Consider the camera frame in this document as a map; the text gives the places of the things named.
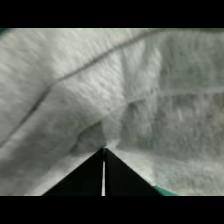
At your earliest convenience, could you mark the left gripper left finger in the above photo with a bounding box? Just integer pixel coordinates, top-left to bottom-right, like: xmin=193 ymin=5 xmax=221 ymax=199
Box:
xmin=41 ymin=147 xmax=104 ymax=197

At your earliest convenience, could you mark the white T-shirt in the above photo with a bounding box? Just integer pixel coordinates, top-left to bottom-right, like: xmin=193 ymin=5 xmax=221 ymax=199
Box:
xmin=0 ymin=28 xmax=224 ymax=197

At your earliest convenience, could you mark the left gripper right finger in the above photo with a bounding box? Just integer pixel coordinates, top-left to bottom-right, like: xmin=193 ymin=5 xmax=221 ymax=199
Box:
xmin=104 ymin=147 xmax=165 ymax=197

